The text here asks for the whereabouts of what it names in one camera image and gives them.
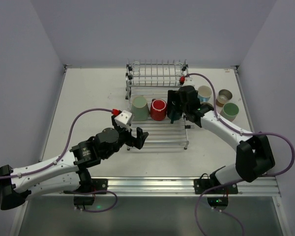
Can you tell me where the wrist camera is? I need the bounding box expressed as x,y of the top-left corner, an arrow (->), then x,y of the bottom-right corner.
182,77 -> 195,87
116,110 -> 134,129

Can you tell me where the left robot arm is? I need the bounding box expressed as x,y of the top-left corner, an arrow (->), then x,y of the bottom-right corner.
0,113 -> 149,210

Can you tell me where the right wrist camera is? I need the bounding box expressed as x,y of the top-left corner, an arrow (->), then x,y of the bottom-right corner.
182,77 -> 195,87

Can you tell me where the light green tumbler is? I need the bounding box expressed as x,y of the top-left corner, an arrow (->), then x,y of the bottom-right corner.
222,103 -> 239,122

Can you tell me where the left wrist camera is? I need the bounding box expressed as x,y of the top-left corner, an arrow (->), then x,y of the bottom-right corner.
116,110 -> 134,129

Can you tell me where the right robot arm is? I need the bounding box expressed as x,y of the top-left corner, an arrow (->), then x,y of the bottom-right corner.
167,86 -> 275,187

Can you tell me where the dark green mug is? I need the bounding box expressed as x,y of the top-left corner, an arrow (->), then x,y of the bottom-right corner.
167,106 -> 182,124

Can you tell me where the light blue mug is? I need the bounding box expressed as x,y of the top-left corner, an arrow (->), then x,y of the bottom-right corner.
198,86 -> 212,103

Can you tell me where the silver wire dish rack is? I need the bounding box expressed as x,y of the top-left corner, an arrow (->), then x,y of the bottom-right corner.
125,59 -> 190,149

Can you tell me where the beige tumbler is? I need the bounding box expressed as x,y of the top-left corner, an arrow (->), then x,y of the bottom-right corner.
203,102 -> 214,108

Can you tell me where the aluminium mounting rail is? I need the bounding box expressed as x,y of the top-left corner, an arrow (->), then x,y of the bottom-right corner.
22,176 -> 282,197

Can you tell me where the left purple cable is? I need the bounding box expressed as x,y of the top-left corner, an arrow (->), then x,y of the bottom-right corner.
0,107 -> 121,196

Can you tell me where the cream and brown cup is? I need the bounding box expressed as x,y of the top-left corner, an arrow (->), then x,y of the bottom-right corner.
215,89 -> 233,107

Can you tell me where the sage green mug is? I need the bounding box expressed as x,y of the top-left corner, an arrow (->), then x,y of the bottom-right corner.
130,96 -> 149,121

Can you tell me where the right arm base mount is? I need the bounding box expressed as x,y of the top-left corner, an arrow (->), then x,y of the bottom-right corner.
193,173 -> 238,210

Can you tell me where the pink tumbler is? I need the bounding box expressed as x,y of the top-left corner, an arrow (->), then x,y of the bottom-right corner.
220,107 -> 225,116

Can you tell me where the red mug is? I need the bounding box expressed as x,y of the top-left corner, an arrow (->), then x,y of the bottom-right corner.
150,99 -> 167,121

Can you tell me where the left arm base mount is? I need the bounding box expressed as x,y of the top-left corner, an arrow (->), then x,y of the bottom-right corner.
64,178 -> 108,210

